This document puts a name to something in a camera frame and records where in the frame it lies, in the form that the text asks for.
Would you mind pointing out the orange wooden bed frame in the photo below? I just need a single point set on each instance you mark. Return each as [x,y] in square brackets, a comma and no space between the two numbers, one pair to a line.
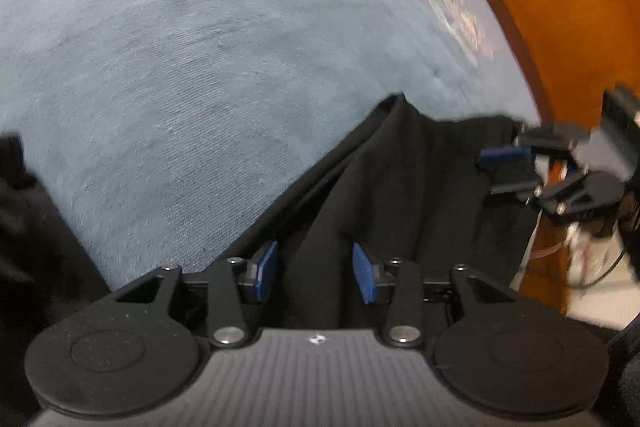
[560,36]

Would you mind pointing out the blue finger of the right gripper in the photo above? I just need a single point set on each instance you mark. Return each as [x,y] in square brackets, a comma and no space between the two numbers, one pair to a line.
[515,186]
[497,156]

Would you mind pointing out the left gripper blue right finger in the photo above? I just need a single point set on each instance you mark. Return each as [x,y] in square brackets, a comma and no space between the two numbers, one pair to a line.
[369,276]

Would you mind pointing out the blue floral bed sheet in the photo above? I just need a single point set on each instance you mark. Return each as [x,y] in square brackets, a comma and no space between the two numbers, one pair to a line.
[163,128]

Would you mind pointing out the black pants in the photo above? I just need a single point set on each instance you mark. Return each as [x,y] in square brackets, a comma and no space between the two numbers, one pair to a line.
[399,185]

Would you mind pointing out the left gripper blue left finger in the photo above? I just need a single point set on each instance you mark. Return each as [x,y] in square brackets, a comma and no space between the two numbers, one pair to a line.
[261,271]

